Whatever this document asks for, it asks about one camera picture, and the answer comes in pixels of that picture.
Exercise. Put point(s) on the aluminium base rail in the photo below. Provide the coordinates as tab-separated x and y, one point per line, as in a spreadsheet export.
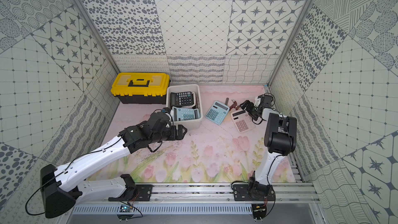
202	198

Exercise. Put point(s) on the light blue calculator back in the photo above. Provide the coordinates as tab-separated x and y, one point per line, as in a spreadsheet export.
185	114

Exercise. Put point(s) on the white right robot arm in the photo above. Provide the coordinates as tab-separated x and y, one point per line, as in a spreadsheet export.
279	141

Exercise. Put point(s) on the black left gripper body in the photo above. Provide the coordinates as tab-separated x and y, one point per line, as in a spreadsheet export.
173	131

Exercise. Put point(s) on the teal calculator face up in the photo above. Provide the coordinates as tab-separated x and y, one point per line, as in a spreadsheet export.
217	112

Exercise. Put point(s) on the white plastic storage box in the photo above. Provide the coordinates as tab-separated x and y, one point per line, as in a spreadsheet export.
189	124

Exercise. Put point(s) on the yellow and black toolbox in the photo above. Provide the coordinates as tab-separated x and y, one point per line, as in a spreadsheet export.
141	88

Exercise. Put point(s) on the floral pink table mat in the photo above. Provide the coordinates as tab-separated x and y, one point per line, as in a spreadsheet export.
210	154

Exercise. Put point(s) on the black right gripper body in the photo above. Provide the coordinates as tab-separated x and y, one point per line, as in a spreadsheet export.
251	109

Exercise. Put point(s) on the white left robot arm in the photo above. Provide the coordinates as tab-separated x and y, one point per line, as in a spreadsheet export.
65	186

